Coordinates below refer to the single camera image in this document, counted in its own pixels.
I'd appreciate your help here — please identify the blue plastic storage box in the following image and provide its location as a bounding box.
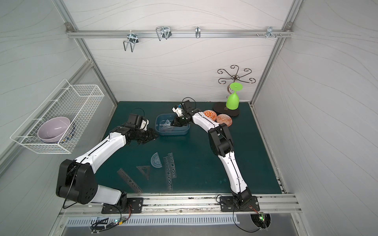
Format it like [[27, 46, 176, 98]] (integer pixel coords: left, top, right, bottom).
[[154, 113, 191, 136]]

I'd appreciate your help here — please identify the blue semicircle protractor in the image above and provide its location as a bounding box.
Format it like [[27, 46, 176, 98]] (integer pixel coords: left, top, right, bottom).
[[150, 152, 162, 168]]

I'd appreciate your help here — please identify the small clear triangle ruler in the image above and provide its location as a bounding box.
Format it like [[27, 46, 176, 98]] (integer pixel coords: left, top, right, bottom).
[[136, 166, 151, 180]]

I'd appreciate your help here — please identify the clear stencil template ruler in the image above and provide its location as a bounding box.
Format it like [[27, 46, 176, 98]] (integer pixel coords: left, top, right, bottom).
[[163, 153, 177, 192]]

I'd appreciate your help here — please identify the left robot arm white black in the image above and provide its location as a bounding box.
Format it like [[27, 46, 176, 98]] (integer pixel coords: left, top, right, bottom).
[[56, 126, 158, 205]]

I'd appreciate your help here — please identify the orange patterned bowl left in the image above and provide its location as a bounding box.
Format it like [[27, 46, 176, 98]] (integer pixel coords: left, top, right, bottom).
[[203, 110, 218, 121]]

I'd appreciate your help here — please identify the orange patterned bowl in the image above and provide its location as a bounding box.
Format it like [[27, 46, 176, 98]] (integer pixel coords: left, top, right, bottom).
[[216, 114, 233, 127], [203, 110, 218, 121]]

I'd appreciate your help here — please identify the black metal cup stand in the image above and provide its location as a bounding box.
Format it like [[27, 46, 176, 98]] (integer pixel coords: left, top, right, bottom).
[[213, 65, 257, 118]]

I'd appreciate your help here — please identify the orange patterned bowl right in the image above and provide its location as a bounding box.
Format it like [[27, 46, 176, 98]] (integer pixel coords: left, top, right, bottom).
[[216, 114, 233, 127]]

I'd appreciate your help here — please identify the dark straight stencil ruler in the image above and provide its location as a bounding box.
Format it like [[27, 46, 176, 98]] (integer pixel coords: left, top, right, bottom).
[[117, 168, 143, 194]]

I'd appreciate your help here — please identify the green plastic goblet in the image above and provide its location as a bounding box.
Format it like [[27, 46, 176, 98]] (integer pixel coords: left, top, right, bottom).
[[226, 82, 243, 110]]

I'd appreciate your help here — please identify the purple bowl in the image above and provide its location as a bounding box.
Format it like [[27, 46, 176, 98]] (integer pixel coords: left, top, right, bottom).
[[37, 117, 71, 144]]

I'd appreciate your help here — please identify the metal double hook centre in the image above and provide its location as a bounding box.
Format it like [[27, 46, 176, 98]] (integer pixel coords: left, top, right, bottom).
[[156, 26, 172, 41]]

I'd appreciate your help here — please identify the metal double hook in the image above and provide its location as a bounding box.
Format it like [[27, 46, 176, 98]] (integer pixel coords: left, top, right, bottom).
[[156, 26, 172, 41], [123, 32, 139, 52]]

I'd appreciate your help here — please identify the metal single hook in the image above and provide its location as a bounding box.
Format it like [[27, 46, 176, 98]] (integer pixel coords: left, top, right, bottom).
[[195, 27, 201, 39]]

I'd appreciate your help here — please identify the metal double hook left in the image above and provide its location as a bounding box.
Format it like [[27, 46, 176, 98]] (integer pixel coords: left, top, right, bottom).
[[123, 32, 139, 52]]

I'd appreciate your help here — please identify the round cooling fan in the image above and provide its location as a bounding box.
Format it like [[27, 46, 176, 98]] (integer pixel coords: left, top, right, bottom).
[[251, 212, 271, 229]]

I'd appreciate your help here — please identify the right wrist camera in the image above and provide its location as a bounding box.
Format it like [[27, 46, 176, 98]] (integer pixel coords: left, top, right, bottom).
[[172, 100, 193, 117]]

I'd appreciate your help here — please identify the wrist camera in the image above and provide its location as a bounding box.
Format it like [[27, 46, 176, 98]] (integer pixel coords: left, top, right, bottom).
[[172, 100, 193, 117], [127, 114, 149, 130]]

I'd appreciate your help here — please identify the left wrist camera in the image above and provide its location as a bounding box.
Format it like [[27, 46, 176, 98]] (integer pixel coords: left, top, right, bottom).
[[127, 114, 149, 130]]

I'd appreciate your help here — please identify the white wire basket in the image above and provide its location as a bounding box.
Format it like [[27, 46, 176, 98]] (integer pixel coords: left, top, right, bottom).
[[10, 80, 104, 154]]

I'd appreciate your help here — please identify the white slotted cable duct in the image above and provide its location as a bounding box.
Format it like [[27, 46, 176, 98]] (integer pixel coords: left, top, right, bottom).
[[66, 214, 240, 227]]

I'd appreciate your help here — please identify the aluminium top rail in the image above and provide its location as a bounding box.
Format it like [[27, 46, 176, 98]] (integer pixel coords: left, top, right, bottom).
[[67, 29, 294, 39]]

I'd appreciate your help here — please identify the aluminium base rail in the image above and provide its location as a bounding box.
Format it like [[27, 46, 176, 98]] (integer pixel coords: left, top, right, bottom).
[[58, 193, 302, 217]]

